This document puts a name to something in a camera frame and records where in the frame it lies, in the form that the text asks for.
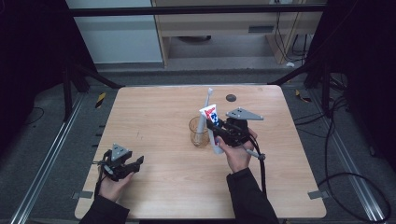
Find person's left hand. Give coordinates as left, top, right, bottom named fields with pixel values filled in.
left=97, top=170, right=135, bottom=203

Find black metal stand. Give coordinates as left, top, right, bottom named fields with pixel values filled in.
left=61, top=60, right=126, bottom=123
left=268, top=57, right=334, bottom=117

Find white cabinet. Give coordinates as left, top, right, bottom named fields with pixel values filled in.
left=65, top=0, right=164, bottom=65

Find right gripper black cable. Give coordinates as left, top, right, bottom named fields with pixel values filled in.
left=243, top=133, right=269, bottom=198

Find white toothpaste tube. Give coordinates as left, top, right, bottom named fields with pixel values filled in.
left=198, top=104, right=226, bottom=156

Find black curtain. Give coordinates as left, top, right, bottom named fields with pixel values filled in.
left=304, top=0, right=396, bottom=172
left=0, top=0, right=98, bottom=157

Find light wooden desk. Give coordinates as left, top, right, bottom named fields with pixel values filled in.
left=150, top=0, right=325, bottom=68

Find black hanging desk cables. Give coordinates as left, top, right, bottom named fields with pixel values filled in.
left=273, top=0, right=310, bottom=63

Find white electric toothbrush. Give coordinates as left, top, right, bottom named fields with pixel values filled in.
left=195, top=87, right=215, bottom=135

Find black floor cable loop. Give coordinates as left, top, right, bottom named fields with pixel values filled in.
left=317, top=92, right=392, bottom=224

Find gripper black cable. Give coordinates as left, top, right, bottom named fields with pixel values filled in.
left=243, top=133, right=269, bottom=198
left=92, top=150, right=108, bottom=197

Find black horizontal bar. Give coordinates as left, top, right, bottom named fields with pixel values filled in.
left=68, top=4, right=327, bottom=18

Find aluminium floor rail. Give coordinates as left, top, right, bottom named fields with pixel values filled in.
left=8, top=92, right=86, bottom=224
left=309, top=89, right=388, bottom=224

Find yellow black striped tape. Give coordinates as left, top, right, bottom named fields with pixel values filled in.
left=294, top=89, right=313, bottom=104
left=94, top=91, right=107, bottom=109

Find thin black floor cable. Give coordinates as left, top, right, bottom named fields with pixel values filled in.
left=25, top=105, right=46, bottom=126

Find clear amber plastic cup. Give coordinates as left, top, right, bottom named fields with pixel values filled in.
left=188, top=116, right=211, bottom=148

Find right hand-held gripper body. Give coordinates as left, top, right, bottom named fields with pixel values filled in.
left=221, top=106, right=264, bottom=147

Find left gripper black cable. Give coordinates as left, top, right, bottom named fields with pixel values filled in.
left=92, top=150, right=108, bottom=197

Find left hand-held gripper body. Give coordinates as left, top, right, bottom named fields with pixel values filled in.
left=92, top=143, right=134, bottom=183

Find person's right hand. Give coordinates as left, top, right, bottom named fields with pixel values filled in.
left=216, top=128, right=259, bottom=174

